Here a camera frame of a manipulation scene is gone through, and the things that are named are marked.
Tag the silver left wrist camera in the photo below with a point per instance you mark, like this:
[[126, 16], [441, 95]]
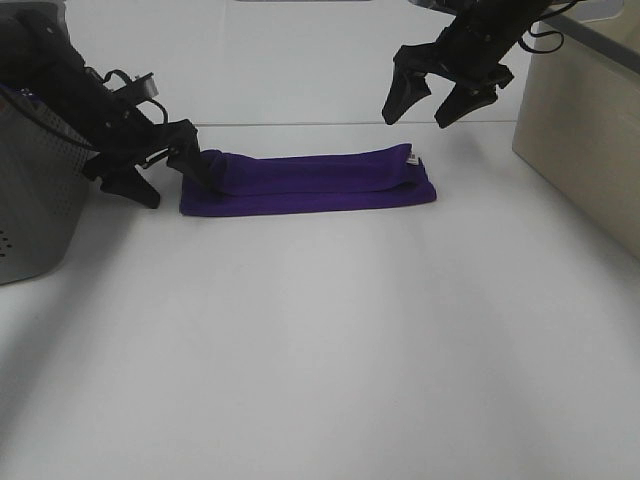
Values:
[[142, 89]]

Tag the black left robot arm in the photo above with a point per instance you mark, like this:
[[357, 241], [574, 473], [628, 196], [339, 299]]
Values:
[[30, 48]]

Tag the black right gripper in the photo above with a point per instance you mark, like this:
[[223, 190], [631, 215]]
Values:
[[467, 52]]

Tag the grey perforated laundry basket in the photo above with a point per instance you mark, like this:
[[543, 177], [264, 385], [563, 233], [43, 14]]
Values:
[[43, 193]]

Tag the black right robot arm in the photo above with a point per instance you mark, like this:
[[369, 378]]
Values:
[[468, 52]]

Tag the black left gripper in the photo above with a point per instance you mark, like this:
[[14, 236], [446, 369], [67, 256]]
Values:
[[98, 107]]

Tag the beige storage bin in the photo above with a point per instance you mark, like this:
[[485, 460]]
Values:
[[578, 123]]

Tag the purple towel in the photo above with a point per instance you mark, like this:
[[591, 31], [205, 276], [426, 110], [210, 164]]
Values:
[[245, 186]]

